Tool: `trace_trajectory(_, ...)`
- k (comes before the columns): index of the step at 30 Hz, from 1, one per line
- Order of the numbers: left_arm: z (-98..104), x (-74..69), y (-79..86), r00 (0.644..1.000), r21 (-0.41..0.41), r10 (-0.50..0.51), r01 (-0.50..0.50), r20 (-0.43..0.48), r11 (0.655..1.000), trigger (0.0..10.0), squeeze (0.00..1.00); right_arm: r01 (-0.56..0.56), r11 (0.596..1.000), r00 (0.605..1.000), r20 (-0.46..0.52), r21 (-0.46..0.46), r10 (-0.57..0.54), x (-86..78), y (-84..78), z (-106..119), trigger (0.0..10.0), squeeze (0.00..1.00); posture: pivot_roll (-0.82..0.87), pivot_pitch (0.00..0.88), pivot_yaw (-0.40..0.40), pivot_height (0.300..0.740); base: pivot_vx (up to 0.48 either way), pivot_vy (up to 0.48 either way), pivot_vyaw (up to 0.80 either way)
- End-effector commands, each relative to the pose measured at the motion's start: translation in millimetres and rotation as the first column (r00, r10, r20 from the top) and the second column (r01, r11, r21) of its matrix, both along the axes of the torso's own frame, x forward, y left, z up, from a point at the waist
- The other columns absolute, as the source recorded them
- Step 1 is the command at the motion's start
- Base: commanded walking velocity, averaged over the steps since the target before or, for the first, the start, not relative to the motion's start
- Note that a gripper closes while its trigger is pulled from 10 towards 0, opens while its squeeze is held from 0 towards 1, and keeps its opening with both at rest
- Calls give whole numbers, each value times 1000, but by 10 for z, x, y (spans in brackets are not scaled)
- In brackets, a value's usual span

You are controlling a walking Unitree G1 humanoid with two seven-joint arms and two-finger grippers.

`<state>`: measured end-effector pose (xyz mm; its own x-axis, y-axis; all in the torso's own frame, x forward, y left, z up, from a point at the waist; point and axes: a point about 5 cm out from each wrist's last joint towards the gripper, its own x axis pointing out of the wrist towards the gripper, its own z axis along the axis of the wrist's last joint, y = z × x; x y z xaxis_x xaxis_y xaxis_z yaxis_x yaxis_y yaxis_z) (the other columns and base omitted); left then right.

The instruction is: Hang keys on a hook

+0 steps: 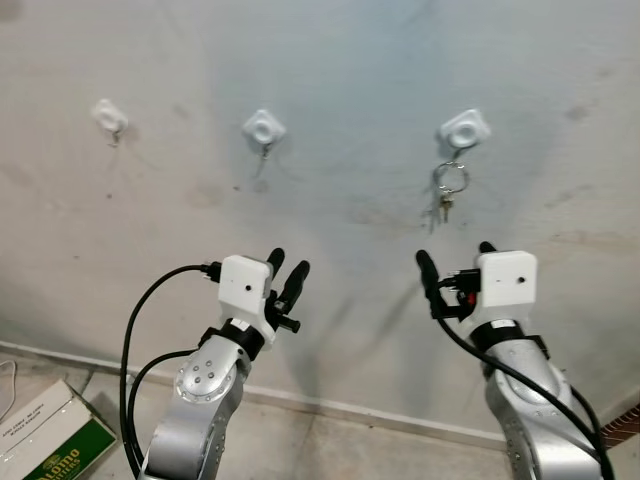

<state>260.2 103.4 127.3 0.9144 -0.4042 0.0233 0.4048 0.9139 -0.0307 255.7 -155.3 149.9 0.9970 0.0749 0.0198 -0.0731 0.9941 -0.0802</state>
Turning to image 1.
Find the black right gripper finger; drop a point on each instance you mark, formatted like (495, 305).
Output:
(488, 247)
(429, 272)

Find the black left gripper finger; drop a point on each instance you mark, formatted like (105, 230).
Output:
(295, 285)
(275, 268)

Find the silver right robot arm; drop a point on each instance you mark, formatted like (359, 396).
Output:
(540, 425)

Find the red brick edging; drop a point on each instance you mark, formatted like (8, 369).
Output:
(622, 425)

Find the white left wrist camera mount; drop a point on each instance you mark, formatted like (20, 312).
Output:
(243, 283)

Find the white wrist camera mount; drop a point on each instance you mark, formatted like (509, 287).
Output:
(508, 282)
(243, 283)

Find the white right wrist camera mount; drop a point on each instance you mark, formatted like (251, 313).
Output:
(508, 282)

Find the white wall hook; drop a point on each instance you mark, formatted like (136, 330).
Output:
(108, 115)
(264, 128)
(464, 130)

